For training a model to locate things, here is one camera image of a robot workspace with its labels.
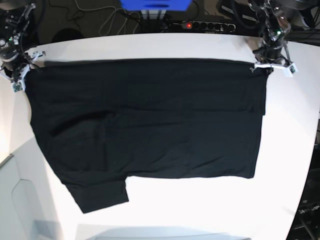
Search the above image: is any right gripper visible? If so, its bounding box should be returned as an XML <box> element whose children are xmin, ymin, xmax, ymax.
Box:
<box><xmin>0</xmin><ymin>50</ymin><xmax>46</xmax><ymax>83</ymax></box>

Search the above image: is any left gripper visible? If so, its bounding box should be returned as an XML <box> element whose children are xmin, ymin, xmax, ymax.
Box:
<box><xmin>250</xmin><ymin>43</ymin><xmax>292</xmax><ymax>73</ymax></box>

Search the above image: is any black T-shirt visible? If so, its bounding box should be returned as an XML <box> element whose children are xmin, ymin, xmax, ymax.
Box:
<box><xmin>25</xmin><ymin>59</ymin><xmax>269</xmax><ymax>213</ymax></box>

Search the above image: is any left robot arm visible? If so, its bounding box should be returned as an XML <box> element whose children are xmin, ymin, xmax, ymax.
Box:
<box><xmin>248</xmin><ymin>0</ymin><xmax>292</xmax><ymax>75</ymax></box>

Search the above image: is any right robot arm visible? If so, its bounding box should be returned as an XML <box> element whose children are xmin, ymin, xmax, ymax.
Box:
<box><xmin>0</xmin><ymin>0</ymin><xmax>47</xmax><ymax>83</ymax></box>

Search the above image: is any black power strip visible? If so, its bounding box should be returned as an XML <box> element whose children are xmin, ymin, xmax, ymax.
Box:
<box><xmin>162</xmin><ymin>21</ymin><xmax>237</xmax><ymax>33</ymax></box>

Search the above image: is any blue box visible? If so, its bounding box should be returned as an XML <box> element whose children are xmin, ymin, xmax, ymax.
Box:
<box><xmin>120</xmin><ymin>0</ymin><xmax>192</xmax><ymax>11</ymax></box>

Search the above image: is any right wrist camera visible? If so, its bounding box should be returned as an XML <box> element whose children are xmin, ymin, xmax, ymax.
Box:
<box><xmin>10</xmin><ymin>80</ymin><xmax>26</xmax><ymax>93</ymax></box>

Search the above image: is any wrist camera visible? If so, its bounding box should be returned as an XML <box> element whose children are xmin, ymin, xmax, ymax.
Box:
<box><xmin>10</xmin><ymin>80</ymin><xmax>26</xmax><ymax>93</ymax></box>
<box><xmin>284</xmin><ymin>62</ymin><xmax>298</xmax><ymax>78</ymax></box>

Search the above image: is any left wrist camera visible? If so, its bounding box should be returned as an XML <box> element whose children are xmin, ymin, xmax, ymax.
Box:
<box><xmin>284</xmin><ymin>62</ymin><xmax>298</xmax><ymax>78</ymax></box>

